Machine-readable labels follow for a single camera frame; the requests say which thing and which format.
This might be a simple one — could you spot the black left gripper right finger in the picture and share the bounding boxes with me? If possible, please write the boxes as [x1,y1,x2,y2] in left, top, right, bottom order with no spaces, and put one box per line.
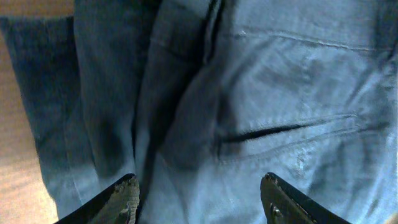
[260,172,349,224]

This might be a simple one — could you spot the navy blue shorts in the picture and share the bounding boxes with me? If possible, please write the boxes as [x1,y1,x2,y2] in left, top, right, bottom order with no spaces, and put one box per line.
[1,0,397,223]

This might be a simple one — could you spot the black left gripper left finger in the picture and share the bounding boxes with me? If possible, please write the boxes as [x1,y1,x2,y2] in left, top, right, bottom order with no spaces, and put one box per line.
[57,174,140,224]

